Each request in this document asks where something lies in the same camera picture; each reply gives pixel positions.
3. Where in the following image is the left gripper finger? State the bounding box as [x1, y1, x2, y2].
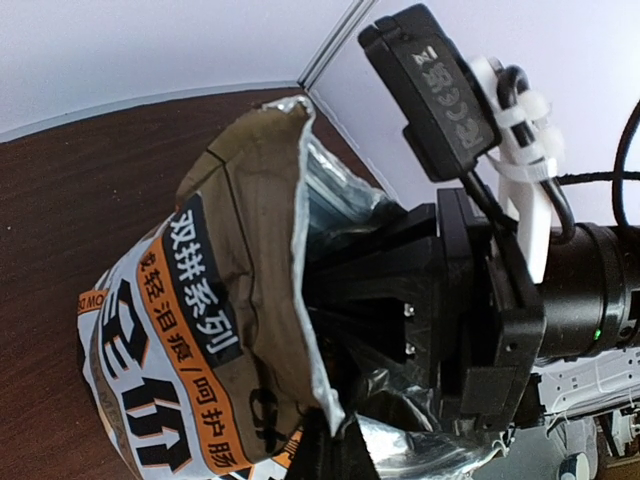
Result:
[289, 409, 380, 480]

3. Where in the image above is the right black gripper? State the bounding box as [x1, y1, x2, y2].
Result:
[304, 189, 545, 431]

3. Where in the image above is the brown dog food bag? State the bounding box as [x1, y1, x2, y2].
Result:
[78, 95, 510, 479]

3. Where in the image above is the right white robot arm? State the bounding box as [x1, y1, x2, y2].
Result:
[304, 189, 639, 431]

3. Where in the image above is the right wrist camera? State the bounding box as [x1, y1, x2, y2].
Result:
[358, 4, 575, 284]

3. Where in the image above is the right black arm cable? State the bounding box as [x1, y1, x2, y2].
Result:
[554, 97, 640, 229]

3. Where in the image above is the right aluminium frame post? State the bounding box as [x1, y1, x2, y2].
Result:
[297, 0, 377, 90]

